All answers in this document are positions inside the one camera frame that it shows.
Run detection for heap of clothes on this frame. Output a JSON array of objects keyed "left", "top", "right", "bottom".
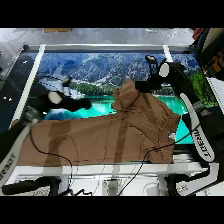
[{"left": 193, "top": 28, "right": 224, "bottom": 81}]

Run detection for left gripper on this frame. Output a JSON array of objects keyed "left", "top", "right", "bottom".
[{"left": 62, "top": 97, "right": 93, "bottom": 113}]

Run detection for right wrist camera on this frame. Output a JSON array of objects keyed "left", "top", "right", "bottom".
[{"left": 145, "top": 54, "right": 160, "bottom": 80}]

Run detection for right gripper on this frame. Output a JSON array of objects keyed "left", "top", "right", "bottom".
[{"left": 134, "top": 79, "right": 155, "bottom": 95}]

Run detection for black cable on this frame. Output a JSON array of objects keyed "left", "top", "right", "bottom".
[
  {"left": 29, "top": 129, "right": 74, "bottom": 193},
  {"left": 118, "top": 124, "right": 203, "bottom": 196},
  {"left": 59, "top": 187, "right": 95, "bottom": 196}
]

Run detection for brown pants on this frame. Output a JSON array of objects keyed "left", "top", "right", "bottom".
[{"left": 16, "top": 78, "right": 183, "bottom": 168}]

